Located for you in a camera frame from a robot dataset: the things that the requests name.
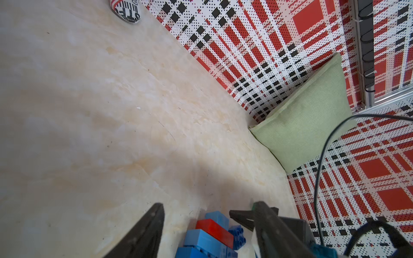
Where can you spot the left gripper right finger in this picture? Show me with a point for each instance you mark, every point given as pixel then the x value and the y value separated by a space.
pixel 271 244

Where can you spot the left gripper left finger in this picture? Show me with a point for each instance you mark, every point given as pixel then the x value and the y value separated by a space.
pixel 143 240

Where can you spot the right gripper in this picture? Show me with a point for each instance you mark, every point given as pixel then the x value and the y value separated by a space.
pixel 296 234

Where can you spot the light blue small lego brick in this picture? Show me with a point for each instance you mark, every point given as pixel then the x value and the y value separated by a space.
pixel 219 218

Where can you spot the red lego brick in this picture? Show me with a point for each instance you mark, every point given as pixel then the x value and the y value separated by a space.
pixel 216 231

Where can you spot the light blue long lego brick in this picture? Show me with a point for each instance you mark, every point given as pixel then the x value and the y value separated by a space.
pixel 204 242

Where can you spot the green pillow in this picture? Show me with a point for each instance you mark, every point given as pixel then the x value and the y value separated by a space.
pixel 297 129

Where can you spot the metal can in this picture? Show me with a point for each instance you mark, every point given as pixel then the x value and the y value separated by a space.
pixel 127 10

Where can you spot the black hook rail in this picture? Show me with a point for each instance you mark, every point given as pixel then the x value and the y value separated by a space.
pixel 364 16

